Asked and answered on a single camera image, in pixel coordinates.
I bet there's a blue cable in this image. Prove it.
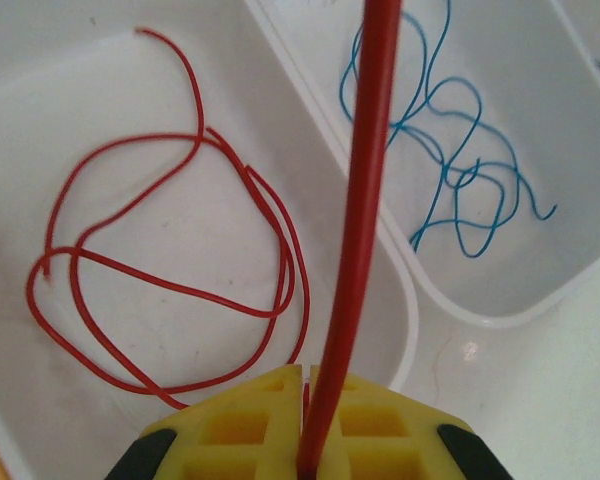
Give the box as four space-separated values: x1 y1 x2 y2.
379 77 559 259
338 0 484 259

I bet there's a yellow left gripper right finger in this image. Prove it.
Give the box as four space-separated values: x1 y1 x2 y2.
309 364 465 480

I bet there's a white plastic tray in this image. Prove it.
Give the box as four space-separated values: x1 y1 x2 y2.
249 0 600 331
0 0 421 480

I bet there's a red cable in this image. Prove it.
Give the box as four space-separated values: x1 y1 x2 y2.
25 127 311 397
297 0 406 480
69 25 205 411

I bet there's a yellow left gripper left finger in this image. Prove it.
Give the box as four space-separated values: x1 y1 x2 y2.
140 364 305 480

